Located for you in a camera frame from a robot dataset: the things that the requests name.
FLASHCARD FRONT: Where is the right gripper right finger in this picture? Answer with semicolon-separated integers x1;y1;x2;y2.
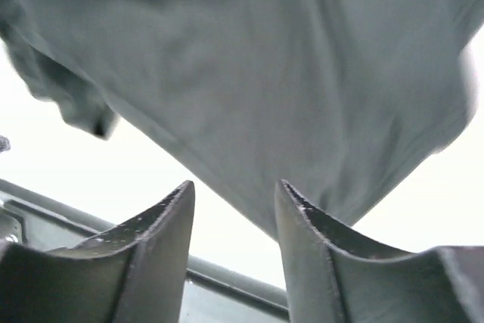
275;181;483;323

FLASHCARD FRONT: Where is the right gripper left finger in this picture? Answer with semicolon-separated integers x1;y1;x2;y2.
1;181;195;322

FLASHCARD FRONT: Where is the black t shirt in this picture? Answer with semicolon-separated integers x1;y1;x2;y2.
1;0;483;237

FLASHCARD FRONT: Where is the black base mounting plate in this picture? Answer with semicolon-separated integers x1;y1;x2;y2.
1;180;289;322

